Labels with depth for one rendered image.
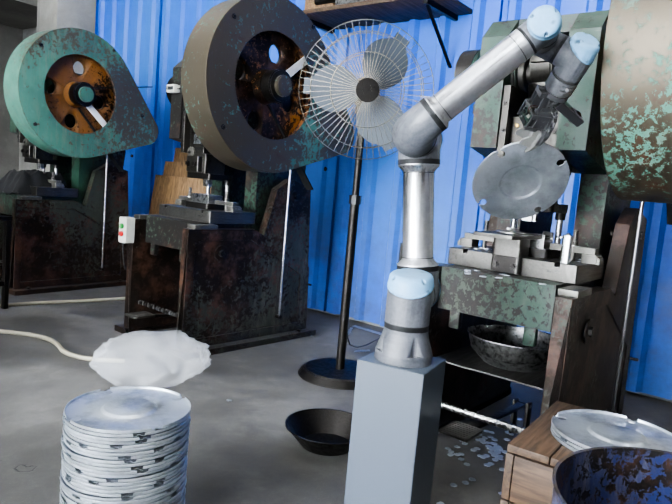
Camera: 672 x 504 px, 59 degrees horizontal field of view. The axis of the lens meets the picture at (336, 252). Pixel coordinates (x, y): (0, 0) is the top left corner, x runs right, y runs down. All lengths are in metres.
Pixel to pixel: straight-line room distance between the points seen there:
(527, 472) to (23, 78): 3.58
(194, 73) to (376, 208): 1.61
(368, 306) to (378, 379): 2.42
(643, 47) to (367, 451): 1.23
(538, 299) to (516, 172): 0.40
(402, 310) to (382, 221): 2.36
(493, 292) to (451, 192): 1.66
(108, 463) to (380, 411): 0.64
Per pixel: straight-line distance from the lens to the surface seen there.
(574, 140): 2.04
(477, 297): 2.03
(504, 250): 2.05
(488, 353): 2.14
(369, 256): 3.91
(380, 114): 2.67
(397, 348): 1.53
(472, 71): 1.54
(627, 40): 1.77
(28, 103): 4.19
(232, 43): 2.83
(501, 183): 1.92
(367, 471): 1.64
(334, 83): 2.61
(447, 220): 3.61
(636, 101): 1.76
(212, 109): 2.73
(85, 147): 4.37
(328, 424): 2.26
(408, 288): 1.51
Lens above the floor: 0.88
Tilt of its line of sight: 6 degrees down
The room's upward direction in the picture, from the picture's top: 5 degrees clockwise
